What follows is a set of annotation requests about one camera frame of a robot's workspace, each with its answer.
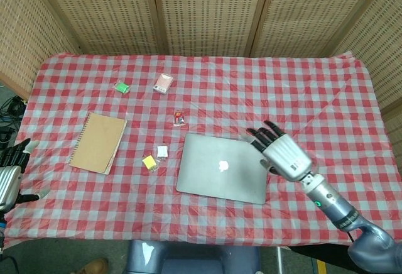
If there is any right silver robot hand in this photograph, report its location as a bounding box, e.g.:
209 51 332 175
246 120 313 182

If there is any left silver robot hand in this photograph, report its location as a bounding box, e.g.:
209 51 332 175
0 139 50 212

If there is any silver laptop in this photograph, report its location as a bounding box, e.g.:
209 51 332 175
175 133 271 206

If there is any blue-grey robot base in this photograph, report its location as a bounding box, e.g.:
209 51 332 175
125 239 261 274

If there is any red white checkered tablecloth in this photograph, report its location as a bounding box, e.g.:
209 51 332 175
0 50 402 251

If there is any brown spiral notebook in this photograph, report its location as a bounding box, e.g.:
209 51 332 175
68 112 128 175

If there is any small red clip packet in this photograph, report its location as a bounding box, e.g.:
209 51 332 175
173 110 186 128

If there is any white wrapped eraser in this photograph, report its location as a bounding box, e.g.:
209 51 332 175
156 144 169 162

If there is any brown shoe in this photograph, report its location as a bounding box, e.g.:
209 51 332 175
76 257 109 274

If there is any yellow wrapped eraser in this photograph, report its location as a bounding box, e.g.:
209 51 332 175
141 155 158 172

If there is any green wrapped eraser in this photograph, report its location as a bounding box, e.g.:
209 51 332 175
112 80 131 95

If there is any pink card box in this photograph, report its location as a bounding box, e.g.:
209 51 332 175
153 73 174 94

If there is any black cable bundle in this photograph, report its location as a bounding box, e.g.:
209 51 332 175
0 95 28 145

